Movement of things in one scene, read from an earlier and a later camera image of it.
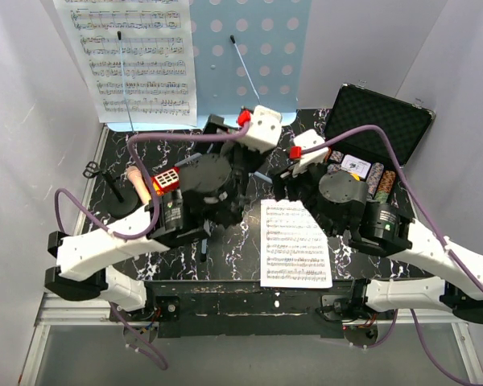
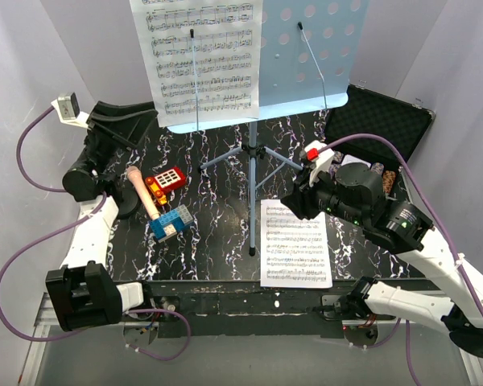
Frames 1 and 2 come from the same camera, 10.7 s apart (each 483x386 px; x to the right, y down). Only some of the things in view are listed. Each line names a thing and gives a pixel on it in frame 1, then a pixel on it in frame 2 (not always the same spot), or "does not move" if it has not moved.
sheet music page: [294, 247] does not move
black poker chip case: [367, 156] does not move
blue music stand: [248, 53] to [309, 52]
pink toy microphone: [138, 184] does not move
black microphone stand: [123, 201] does not move
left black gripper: [216, 146] to [121, 126]
